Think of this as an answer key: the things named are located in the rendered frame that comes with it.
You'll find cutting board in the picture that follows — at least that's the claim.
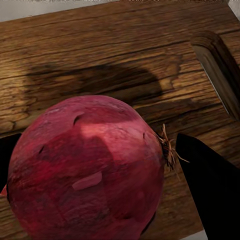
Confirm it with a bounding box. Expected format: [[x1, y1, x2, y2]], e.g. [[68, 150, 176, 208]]
[[0, 0, 240, 240]]

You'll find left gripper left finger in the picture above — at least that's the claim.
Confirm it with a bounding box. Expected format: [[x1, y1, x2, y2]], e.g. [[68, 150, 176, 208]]
[[0, 133, 22, 193]]

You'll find vidalia onion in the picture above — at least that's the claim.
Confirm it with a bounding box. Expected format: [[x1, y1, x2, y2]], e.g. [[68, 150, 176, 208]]
[[0, 94, 181, 240]]

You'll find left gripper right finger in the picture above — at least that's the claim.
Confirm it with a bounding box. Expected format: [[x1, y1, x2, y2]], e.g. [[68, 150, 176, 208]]
[[175, 133, 240, 240]]

